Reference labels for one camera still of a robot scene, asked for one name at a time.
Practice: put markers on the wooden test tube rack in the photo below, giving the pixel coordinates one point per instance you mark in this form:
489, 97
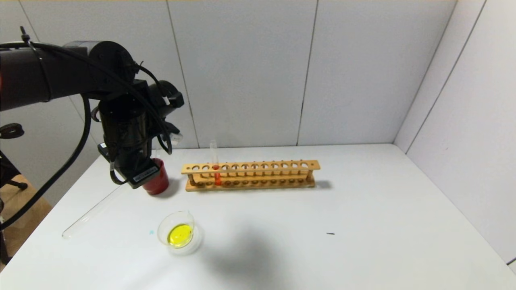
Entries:
258, 166

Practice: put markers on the test tube with yellow pigment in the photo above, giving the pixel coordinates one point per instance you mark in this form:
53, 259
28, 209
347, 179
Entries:
92, 213

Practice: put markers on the clear glass dish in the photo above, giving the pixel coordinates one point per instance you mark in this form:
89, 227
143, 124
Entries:
179, 235

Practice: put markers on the black round knob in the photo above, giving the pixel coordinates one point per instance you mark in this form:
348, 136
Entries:
11, 131

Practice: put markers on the dark red cup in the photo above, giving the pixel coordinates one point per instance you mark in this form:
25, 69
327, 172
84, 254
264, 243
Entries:
159, 183

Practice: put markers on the test tube with red pigment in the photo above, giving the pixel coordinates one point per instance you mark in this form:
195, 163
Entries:
217, 177

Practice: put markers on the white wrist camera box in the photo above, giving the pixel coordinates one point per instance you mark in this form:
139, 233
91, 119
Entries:
176, 139

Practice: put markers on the black stand frame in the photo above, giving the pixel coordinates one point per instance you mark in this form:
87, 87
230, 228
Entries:
10, 171

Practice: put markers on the orange and black left arm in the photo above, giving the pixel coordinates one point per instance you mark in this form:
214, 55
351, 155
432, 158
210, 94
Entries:
40, 76

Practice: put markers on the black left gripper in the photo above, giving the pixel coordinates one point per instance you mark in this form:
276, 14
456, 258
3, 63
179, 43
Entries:
143, 175

